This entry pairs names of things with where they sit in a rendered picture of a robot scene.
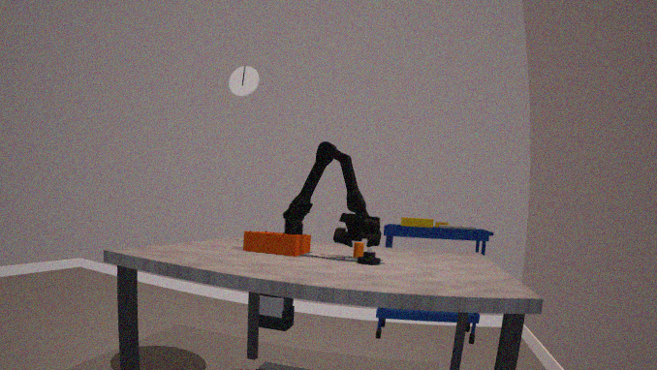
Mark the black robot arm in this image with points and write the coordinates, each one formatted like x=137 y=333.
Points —
x=301 y=205

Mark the orange knob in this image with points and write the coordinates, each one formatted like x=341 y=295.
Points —
x=358 y=250

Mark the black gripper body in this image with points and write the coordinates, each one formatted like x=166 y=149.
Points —
x=340 y=236

